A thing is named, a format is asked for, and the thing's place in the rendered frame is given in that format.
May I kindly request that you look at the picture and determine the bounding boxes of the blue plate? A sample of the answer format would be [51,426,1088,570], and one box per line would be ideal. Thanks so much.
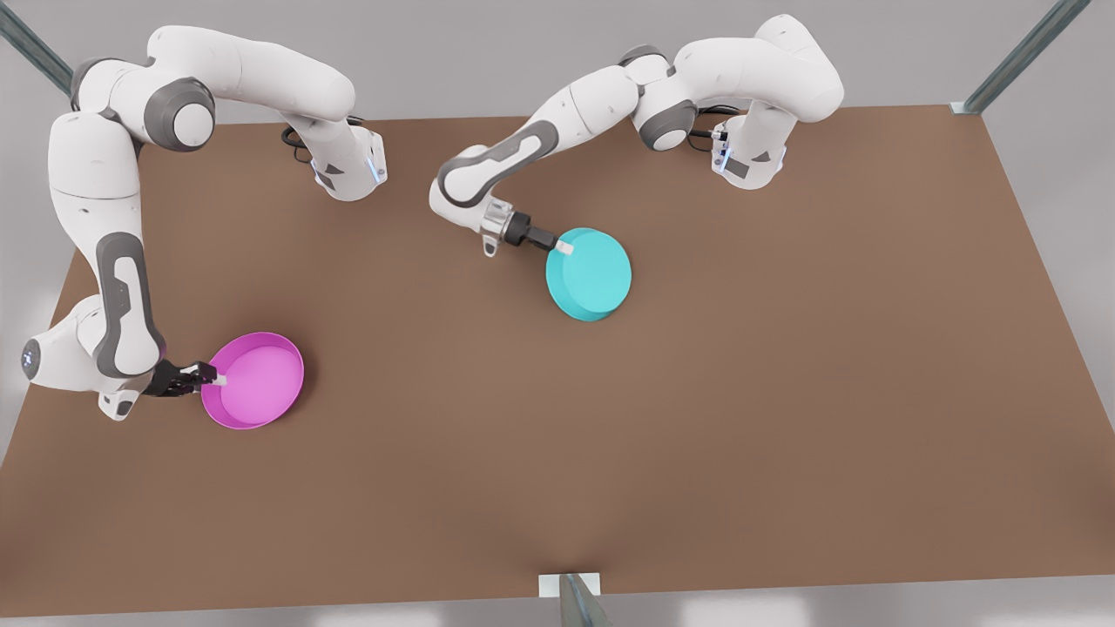
[546,228,632,322]

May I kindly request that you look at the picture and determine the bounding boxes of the pink plate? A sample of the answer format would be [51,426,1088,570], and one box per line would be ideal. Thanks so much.
[200,332,306,430]

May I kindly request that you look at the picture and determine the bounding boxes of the silver frame post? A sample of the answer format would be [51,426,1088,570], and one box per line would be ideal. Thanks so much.
[949,0,1091,116]
[538,572,612,627]
[0,7,74,95]

